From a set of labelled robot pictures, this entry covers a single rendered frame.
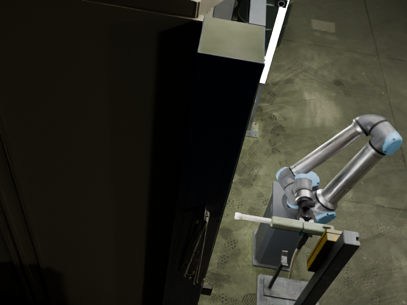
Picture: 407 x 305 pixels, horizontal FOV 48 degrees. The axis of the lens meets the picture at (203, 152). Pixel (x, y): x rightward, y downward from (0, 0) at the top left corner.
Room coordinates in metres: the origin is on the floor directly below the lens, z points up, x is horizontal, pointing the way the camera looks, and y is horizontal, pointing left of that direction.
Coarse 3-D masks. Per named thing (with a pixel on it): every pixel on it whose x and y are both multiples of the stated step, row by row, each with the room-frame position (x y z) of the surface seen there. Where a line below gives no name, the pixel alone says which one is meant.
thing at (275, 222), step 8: (240, 216) 1.27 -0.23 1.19; (248, 216) 1.27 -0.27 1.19; (272, 224) 1.26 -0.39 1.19; (280, 224) 1.26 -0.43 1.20; (288, 224) 1.27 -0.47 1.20; (296, 224) 1.27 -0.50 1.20; (304, 224) 1.28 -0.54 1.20; (312, 224) 1.29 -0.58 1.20; (320, 224) 1.30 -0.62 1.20; (312, 232) 1.26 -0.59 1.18; (320, 232) 1.26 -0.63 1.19; (304, 240) 1.27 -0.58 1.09
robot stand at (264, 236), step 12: (276, 192) 1.89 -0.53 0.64; (276, 204) 1.80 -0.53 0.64; (264, 216) 1.91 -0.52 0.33; (276, 216) 1.70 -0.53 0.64; (288, 216) 1.72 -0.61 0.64; (264, 228) 1.80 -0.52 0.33; (264, 240) 1.72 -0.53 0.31; (276, 240) 1.70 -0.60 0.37; (288, 240) 1.70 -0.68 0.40; (264, 252) 1.69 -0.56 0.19; (276, 252) 1.70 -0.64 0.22; (288, 252) 1.70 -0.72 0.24; (252, 264) 1.69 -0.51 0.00; (264, 264) 1.69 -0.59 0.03; (276, 264) 1.70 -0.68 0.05; (288, 264) 1.70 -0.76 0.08
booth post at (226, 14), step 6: (228, 0) 3.87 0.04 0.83; (234, 0) 3.87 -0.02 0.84; (216, 6) 3.86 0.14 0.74; (222, 6) 3.87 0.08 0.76; (228, 6) 3.87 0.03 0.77; (216, 12) 3.86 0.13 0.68; (222, 12) 3.87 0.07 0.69; (228, 12) 3.87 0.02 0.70; (222, 18) 3.87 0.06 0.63; (228, 18) 3.87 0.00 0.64
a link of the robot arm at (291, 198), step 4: (292, 184) 1.64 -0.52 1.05; (288, 188) 1.62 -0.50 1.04; (292, 188) 1.61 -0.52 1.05; (288, 192) 1.60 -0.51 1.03; (292, 192) 1.57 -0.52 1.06; (288, 196) 1.58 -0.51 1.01; (292, 196) 1.56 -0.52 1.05; (288, 200) 1.57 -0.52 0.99; (292, 200) 1.55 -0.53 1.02; (288, 204) 1.56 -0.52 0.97; (292, 204) 1.55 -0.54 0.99; (296, 204) 1.54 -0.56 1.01; (296, 208) 1.54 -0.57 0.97
